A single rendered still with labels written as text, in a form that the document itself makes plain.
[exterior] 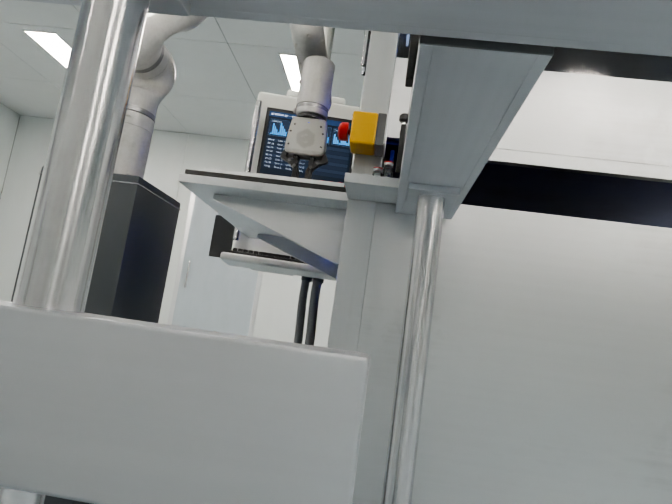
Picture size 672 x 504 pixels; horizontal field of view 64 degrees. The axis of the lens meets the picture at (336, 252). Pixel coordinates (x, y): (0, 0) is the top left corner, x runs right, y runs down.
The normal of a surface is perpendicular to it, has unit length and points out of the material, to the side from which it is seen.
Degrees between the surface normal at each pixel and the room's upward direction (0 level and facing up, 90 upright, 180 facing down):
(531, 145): 90
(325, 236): 90
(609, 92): 90
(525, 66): 180
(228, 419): 90
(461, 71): 180
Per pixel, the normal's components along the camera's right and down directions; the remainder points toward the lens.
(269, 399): -0.07, -0.16
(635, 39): -0.14, 0.98
